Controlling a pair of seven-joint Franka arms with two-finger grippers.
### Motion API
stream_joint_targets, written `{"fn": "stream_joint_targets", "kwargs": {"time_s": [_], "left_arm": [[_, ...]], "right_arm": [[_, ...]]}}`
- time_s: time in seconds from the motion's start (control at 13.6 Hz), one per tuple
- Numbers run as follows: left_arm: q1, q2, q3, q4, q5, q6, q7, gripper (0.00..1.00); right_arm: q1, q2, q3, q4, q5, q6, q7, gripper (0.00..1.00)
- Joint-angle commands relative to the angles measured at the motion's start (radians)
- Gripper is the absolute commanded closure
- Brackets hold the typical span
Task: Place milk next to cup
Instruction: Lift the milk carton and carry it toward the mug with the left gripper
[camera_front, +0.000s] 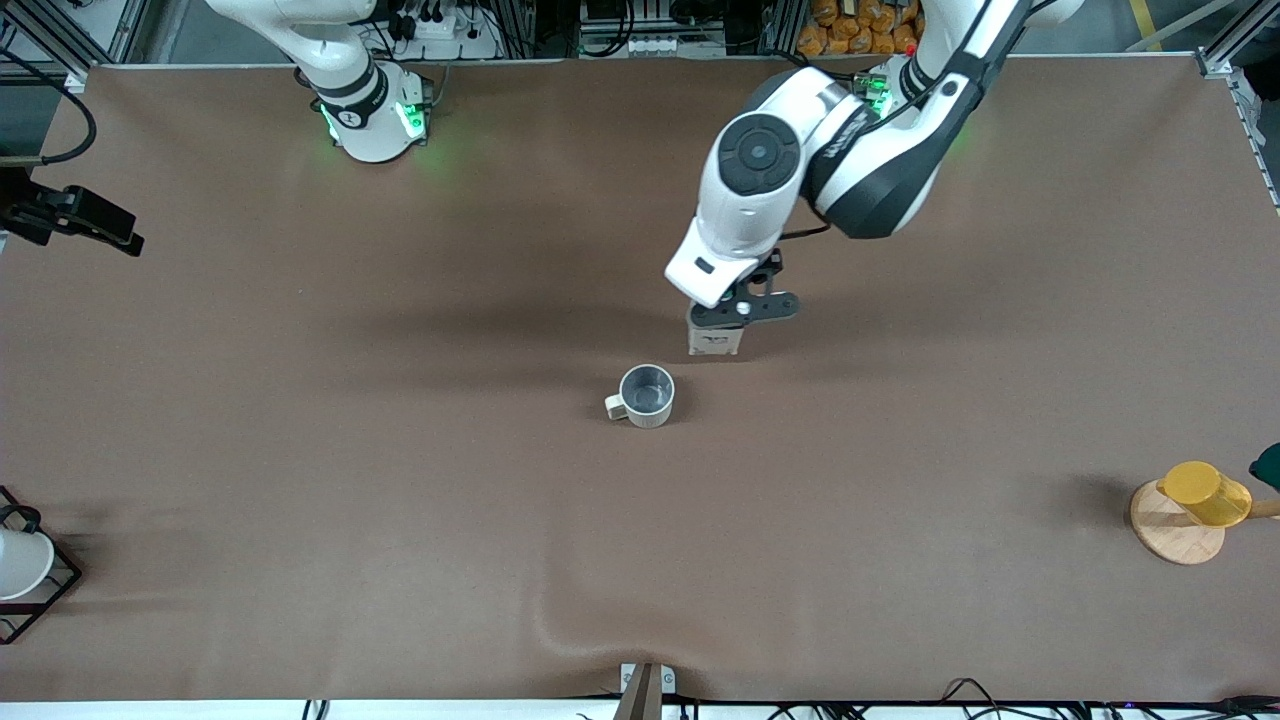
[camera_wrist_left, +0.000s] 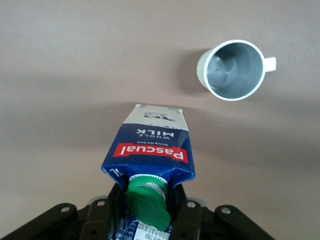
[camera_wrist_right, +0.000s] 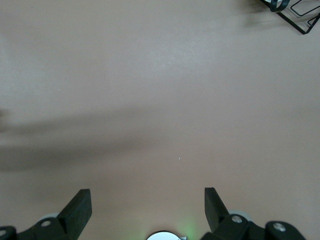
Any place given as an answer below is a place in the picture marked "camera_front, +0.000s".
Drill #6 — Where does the black electronics box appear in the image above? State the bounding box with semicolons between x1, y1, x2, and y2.
580;0;651;31

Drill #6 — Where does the bag of orange snacks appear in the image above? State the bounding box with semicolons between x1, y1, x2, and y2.
797;0;916;57

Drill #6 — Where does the beige ceramic mug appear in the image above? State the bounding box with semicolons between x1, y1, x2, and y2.
604;364;677;429

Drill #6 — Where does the brown table cover sheet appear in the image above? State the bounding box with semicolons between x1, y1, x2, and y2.
0;55;1280;703

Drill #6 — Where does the aluminium frame profile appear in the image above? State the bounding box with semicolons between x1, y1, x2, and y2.
500;0;561;56
0;0;151;91
1195;0;1280;211
760;0;806;56

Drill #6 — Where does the long black cable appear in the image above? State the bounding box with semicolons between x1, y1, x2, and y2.
690;697;1280;720

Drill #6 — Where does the black wire rack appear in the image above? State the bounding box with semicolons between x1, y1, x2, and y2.
0;486;83;645

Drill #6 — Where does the blue milk carton green cap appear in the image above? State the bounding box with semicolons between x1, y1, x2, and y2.
686;318;744;357

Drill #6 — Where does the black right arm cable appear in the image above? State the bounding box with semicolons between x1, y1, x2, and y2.
0;48;98;166

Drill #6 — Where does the round wooden cup stand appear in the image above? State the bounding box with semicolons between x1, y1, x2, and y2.
1130;480;1280;566

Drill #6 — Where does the yellow plastic cup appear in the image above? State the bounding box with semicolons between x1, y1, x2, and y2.
1157;461;1253;528

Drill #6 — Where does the white cup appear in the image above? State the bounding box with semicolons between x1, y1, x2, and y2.
0;528;56;601

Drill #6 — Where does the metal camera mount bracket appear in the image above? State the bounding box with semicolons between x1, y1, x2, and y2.
619;662;677;720

